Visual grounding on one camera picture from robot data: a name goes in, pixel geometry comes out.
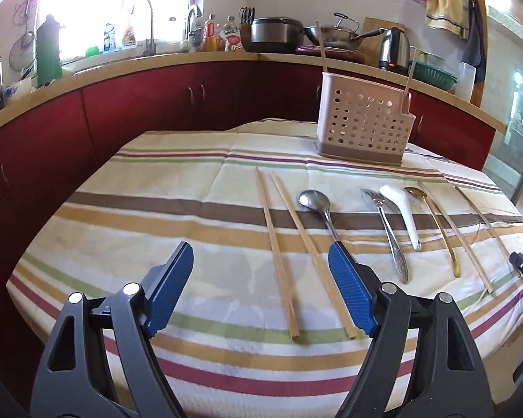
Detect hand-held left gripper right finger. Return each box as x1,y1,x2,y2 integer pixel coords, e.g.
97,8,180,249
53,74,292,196
328,244,495,418

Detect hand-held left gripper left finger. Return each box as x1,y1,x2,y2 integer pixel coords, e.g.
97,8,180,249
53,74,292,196
30,241,195,418

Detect steel fork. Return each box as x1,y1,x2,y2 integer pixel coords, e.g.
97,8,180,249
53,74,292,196
361,188,409,284

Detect wooden chopstick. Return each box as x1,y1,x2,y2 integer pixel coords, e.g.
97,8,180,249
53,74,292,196
269,172,358,339
454,185,520,277
417,180,495,294
315,21,328,74
402,48,417,96
255,166,301,340

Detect large steel spoon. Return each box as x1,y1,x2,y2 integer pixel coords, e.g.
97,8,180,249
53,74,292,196
297,189,345,249

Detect white ceramic spoon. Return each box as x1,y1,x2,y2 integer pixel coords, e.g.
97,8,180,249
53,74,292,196
378,184,423,252

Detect gold metal spoon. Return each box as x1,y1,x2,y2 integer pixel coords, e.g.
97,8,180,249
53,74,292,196
403,186,461,278

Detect beige perforated utensil holder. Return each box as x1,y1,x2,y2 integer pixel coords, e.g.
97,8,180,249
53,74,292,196
316,72,417,166

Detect striped tablecloth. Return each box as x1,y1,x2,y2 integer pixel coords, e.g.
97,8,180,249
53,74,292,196
6,117,523,418

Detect glass door with floral pattern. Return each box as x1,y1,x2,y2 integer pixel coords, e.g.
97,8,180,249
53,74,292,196
484,4,523,201

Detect red kitchen cabinets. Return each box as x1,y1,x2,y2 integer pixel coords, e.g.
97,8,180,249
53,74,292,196
0,59,498,401

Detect white plastic container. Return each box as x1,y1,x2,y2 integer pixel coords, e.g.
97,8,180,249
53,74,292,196
455,62,478,103

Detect green plastic colander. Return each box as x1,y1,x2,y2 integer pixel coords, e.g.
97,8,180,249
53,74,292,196
412,62,458,92

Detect dark hanging garment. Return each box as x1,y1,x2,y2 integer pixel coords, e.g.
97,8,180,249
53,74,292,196
460,0,486,83

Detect clear plastic bowl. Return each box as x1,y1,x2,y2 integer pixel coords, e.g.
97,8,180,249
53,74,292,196
410,46,447,70

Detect beige kitchen countertop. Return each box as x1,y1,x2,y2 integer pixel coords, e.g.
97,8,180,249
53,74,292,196
0,50,508,140

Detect red induction cooker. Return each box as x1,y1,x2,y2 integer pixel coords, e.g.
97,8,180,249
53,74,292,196
296,45,371,64

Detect steel electric kettle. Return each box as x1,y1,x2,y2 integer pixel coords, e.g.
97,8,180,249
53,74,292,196
377,27,412,72

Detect white patterned bowl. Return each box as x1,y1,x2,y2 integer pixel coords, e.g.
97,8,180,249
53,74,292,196
3,80,31,99

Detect steel wok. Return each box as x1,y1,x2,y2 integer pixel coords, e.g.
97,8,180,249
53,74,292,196
304,13,386,51

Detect red seasoning packet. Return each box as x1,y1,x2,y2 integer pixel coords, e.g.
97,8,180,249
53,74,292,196
220,30,245,52

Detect orange label detergent bottle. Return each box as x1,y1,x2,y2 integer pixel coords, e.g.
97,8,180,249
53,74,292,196
121,22,138,49

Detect orange sauce bottle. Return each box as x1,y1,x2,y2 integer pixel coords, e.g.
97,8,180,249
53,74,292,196
204,14,219,51

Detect tall curved steel faucet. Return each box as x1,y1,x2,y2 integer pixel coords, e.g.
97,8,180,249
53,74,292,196
131,0,158,57

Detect green thermos bottle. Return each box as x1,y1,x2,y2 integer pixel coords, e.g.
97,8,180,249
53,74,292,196
35,14,63,88

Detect wooden cutting board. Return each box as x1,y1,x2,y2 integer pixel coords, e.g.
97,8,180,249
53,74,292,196
359,17,395,38

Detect steel rice cooker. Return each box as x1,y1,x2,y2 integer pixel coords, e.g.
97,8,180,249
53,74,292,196
249,17,306,53

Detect knife block with scissors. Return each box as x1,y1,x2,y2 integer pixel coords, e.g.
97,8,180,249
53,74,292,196
239,7,256,51

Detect yellow hanging towel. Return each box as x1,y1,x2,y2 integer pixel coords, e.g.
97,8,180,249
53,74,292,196
425,0,465,38

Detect small steel tap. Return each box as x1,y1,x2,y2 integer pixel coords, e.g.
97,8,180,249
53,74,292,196
185,4,203,48

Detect kitchen window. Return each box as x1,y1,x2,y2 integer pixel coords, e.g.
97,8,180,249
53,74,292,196
39,0,201,53

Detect hanging wire strainer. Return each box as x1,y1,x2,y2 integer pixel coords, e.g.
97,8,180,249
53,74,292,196
9,30,38,72

